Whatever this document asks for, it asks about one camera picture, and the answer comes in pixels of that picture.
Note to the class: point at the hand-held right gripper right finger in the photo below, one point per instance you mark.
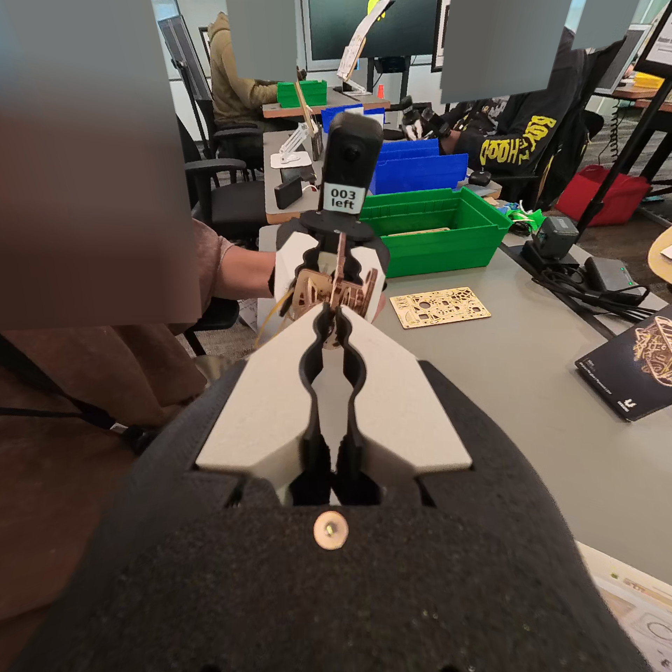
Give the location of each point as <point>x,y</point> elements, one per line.
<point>409,414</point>

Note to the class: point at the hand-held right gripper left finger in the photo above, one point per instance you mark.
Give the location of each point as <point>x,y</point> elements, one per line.
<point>252,414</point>

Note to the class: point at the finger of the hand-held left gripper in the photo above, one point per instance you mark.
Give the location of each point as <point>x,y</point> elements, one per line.
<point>370,260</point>
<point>288,257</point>

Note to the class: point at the dark wooden strip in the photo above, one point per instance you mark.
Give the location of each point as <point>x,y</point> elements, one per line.
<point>341,262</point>

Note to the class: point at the wooden model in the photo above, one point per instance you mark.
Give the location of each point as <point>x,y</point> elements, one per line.
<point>315,291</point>

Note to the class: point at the tan rubber band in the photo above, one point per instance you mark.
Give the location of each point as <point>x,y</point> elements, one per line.
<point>270,315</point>

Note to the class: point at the instruction booklet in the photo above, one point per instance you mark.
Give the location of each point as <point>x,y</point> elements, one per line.
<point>640,603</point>

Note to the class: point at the person's left forearm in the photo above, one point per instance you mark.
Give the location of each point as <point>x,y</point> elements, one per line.
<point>246,273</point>

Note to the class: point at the plywood parts sheet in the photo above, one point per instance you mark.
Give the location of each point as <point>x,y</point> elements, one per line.
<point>441,309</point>
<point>420,231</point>

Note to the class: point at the black model box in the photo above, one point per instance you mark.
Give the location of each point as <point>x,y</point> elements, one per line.
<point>630,367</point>

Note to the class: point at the black power bank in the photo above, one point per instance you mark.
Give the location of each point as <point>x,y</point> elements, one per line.
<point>287,193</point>

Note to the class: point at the black office chair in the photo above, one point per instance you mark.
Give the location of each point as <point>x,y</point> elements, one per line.
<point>236,210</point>

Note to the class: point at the blue plastic bin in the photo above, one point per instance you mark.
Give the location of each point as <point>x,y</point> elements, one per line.
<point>420,176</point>
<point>409,148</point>
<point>357,123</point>

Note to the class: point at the small green plastic bin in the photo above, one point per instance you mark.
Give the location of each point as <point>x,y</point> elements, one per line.
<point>299,94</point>

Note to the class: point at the black computer mouse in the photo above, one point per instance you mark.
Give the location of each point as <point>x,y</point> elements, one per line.
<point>479,177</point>

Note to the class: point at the person's brown top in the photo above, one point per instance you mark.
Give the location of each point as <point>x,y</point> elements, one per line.
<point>78,472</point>

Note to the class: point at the dark monitor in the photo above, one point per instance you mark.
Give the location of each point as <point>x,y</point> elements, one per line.
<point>399,31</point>

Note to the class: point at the red bag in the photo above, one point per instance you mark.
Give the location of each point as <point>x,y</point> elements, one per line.
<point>603,197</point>

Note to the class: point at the black power adapter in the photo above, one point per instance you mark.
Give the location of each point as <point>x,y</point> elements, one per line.
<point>614,275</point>

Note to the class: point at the black stand pole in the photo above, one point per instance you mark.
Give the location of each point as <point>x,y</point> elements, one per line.
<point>624,157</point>

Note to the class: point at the yellow tray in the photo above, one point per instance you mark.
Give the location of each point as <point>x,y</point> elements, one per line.
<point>648,80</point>

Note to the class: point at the black camera device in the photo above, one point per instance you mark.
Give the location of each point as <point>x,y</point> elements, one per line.
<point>554,236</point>

